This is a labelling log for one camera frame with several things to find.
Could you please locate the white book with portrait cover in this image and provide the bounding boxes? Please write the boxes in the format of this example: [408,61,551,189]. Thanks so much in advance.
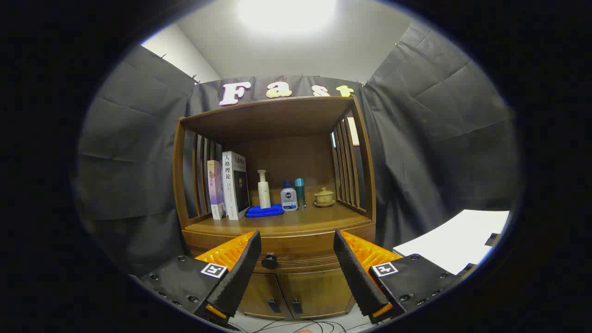
[222,151,251,221]

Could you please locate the yellow lidded teacup with saucer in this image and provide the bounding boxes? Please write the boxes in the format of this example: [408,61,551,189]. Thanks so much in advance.
[314,187,336,208]

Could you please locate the wooden cabinet door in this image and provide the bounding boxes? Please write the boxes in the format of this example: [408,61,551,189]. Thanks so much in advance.
[277,268,356,317]
[238,273,293,320]

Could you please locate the clear bottle with blue pump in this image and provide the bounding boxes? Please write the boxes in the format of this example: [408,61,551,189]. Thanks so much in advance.
[280,180,299,212]

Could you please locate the white table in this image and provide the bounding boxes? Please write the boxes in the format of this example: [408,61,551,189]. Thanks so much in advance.
[393,210,510,276]

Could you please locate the wooden countertop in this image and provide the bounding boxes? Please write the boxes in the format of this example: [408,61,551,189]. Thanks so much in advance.
[185,200,375,236]

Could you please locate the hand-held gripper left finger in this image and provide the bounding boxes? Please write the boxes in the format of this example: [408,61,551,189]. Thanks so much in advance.
[139,230,262,330]

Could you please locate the wooden cabinet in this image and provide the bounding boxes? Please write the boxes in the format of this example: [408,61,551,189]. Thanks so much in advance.
[173,95,376,321]

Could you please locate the white pump bottle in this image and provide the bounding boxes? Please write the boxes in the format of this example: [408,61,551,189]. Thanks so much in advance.
[257,170,272,209]

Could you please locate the black cables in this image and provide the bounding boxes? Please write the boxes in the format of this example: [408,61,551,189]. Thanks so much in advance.
[231,317,347,333]

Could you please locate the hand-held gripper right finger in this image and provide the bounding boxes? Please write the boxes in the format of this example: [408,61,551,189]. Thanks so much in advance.
[333,229,463,324]

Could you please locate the blue folded cloth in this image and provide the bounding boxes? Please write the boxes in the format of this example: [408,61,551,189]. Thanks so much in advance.
[245,204,284,218]

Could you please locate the wooden drawer with black knob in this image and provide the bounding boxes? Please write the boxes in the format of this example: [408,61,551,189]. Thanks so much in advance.
[183,223,376,274]

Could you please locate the purple book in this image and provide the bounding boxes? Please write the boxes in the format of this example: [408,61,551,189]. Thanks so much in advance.
[207,160,227,220]

